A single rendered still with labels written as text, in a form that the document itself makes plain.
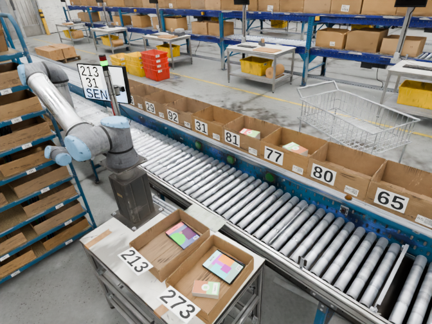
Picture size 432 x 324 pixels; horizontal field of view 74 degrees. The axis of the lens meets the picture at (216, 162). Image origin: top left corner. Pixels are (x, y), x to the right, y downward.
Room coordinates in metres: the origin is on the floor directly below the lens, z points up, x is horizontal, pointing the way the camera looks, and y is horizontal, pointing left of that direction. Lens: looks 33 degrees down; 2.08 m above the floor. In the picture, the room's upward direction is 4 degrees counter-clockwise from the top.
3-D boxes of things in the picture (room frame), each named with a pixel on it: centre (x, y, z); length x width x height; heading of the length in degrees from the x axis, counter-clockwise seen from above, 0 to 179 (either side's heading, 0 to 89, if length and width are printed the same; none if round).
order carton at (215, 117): (2.39, -0.04, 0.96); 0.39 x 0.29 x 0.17; 44
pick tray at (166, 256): (1.16, 0.29, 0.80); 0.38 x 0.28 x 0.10; 135
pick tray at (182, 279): (0.92, 0.06, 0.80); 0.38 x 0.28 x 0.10; 140
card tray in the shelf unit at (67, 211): (1.98, 1.50, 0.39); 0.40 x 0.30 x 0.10; 135
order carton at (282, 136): (1.83, -0.58, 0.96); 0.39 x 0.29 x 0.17; 44
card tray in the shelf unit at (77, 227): (1.99, 1.51, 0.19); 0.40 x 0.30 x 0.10; 136
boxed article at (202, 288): (0.86, 0.09, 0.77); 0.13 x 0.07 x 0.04; 80
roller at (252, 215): (1.48, -0.29, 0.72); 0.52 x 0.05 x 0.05; 134
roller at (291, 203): (1.38, -0.38, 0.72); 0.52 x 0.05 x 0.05; 134
